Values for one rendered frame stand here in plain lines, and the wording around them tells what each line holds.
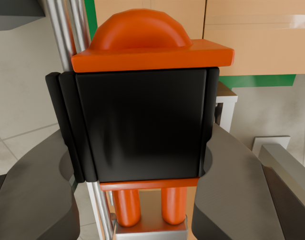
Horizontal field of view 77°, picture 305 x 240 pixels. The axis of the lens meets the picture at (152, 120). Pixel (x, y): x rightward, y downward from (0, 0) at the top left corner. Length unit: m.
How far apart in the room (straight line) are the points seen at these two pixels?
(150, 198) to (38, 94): 1.47
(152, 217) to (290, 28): 0.89
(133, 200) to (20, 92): 1.56
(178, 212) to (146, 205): 0.04
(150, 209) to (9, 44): 1.50
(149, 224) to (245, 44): 0.80
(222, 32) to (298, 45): 0.32
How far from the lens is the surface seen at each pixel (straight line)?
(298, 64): 1.03
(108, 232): 0.18
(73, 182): 1.28
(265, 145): 1.90
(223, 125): 0.93
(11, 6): 1.21
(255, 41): 0.91
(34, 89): 1.62
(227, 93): 0.88
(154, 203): 0.20
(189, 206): 0.65
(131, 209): 0.17
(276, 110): 1.80
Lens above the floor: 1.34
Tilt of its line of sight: 62 degrees down
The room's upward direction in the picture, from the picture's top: 176 degrees clockwise
